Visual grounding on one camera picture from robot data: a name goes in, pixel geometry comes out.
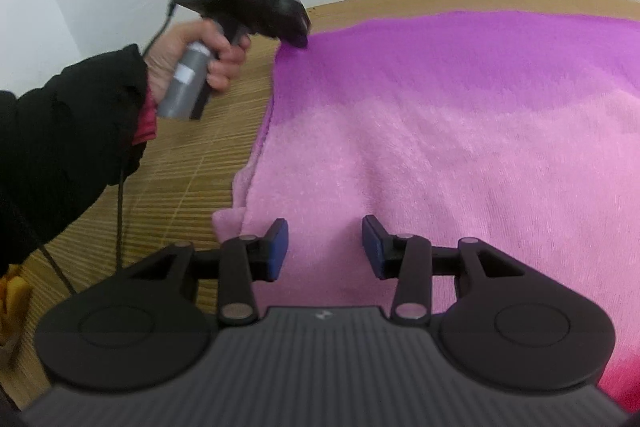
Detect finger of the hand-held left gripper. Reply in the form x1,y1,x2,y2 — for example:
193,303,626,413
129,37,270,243
272,0,312,49

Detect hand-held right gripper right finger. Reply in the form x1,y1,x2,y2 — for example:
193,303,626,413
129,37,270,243
362,214,524,327

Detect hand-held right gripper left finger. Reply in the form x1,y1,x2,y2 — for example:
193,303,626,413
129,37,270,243
120,218,290,326

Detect pink purple red fleece cloth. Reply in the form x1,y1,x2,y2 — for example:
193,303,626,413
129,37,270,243
212,9,640,403

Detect person's left forearm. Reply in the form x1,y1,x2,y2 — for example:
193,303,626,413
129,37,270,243
0,44,160,280

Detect person's left hand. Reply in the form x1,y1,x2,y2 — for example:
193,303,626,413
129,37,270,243
145,19,252,105

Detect bamboo mat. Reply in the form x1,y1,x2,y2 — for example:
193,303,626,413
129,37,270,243
0,0,640,408

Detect yellow cloth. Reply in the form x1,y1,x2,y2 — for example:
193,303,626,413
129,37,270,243
0,276,33,360

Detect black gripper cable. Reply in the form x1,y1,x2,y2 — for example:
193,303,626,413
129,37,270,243
0,4,178,297

